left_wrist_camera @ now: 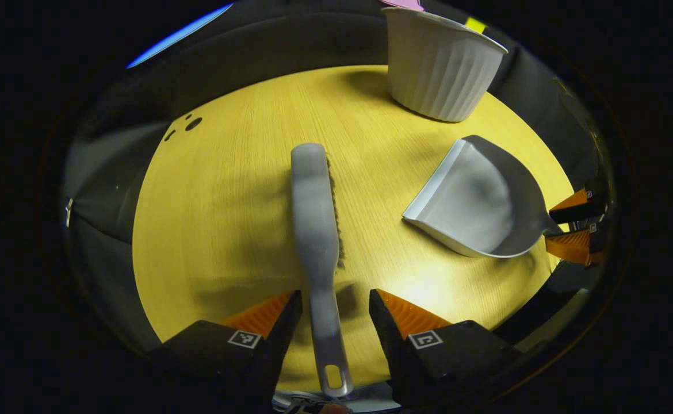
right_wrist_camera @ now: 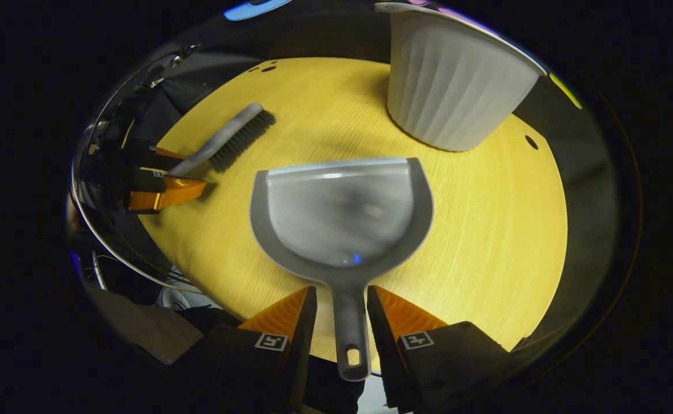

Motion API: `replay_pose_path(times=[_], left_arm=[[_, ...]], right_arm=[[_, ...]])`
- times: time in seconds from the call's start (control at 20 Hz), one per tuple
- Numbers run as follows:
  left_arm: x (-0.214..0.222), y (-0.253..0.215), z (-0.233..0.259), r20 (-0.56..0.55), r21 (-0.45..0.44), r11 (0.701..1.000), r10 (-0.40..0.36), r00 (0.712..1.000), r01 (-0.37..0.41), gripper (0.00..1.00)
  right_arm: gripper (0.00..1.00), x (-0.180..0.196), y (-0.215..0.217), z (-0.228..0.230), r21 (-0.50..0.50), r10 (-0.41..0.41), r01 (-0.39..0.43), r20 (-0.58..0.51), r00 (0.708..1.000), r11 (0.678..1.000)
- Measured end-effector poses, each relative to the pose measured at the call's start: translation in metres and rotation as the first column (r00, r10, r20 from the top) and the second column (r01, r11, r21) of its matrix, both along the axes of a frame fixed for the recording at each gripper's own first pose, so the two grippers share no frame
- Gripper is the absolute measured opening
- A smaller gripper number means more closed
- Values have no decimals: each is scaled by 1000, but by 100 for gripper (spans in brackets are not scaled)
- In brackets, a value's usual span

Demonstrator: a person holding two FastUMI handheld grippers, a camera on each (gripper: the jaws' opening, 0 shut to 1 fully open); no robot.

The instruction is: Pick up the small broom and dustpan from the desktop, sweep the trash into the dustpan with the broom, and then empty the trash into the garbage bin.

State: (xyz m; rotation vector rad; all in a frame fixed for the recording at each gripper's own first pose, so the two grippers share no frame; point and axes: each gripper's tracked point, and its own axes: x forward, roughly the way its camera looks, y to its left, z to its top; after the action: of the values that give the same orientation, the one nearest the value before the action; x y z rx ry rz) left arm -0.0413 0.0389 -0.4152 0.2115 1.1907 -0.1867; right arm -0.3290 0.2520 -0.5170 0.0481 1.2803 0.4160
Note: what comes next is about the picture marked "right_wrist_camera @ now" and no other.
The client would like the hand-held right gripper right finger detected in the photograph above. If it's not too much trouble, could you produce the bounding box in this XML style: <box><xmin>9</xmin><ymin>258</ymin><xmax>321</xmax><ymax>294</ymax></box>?
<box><xmin>366</xmin><ymin>285</ymin><xmax>521</xmax><ymax>414</ymax></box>

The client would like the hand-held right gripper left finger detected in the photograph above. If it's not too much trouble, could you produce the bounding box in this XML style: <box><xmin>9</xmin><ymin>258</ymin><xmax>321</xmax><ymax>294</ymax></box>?
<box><xmin>173</xmin><ymin>286</ymin><xmax>318</xmax><ymax>414</ymax></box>

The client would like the grey small broom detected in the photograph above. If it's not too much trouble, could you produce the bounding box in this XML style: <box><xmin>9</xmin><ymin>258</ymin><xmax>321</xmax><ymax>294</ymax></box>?
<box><xmin>167</xmin><ymin>102</ymin><xmax>276</xmax><ymax>178</ymax></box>

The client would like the grey plastic dustpan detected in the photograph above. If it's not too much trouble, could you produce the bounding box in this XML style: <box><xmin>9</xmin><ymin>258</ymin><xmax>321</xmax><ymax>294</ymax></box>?
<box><xmin>249</xmin><ymin>157</ymin><xmax>434</xmax><ymax>382</ymax></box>

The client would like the white ribbed garbage bin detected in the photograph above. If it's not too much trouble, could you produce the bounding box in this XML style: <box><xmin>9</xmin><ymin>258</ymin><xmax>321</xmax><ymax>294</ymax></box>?
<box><xmin>374</xmin><ymin>2</ymin><xmax>547</xmax><ymax>152</ymax></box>

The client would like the person's beige trouser leg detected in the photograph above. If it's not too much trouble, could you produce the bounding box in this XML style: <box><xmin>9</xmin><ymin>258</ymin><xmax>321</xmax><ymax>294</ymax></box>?
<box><xmin>86</xmin><ymin>286</ymin><xmax>205</xmax><ymax>366</ymax></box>

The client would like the thin white cable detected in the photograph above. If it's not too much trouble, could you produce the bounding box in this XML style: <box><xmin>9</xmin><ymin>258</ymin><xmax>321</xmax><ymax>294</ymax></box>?
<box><xmin>71</xmin><ymin>45</ymin><xmax>202</xmax><ymax>294</ymax></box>

